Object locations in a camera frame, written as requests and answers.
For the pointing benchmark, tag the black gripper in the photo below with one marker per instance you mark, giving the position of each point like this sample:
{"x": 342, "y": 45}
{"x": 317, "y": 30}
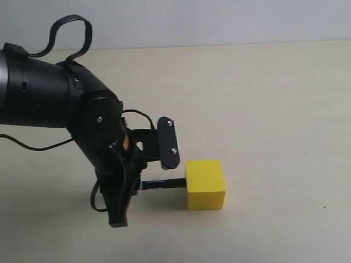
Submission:
{"x": 129, "y": 155}

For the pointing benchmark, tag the black and white marker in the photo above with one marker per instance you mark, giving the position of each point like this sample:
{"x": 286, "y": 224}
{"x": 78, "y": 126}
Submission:
{"x": 167, "y": 183}

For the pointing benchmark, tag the yellow cube block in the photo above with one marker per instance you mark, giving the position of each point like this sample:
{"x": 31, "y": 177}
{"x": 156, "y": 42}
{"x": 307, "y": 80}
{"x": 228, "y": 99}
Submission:
{"x": 205, "y": 185}

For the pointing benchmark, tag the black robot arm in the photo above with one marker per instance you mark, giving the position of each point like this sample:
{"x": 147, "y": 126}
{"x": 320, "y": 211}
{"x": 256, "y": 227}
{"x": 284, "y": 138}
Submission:
{"x": 67, "y": 95}

